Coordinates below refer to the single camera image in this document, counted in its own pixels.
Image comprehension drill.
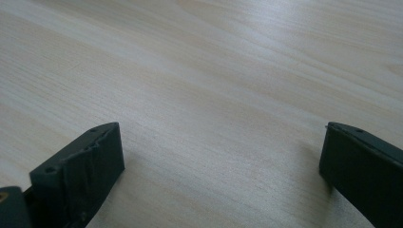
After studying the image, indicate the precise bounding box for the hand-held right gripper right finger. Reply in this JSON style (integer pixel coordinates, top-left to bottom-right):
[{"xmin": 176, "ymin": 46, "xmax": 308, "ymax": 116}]
[{"xmin": 318, "ymin": 122, "xmax": 403, "ymax": 228}]

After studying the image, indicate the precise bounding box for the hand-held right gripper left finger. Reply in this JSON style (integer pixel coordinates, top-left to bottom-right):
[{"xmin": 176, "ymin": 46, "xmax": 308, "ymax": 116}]
[{"xmin": 24, "ymin": 122, "xmax": 125, "ymax": 228}]

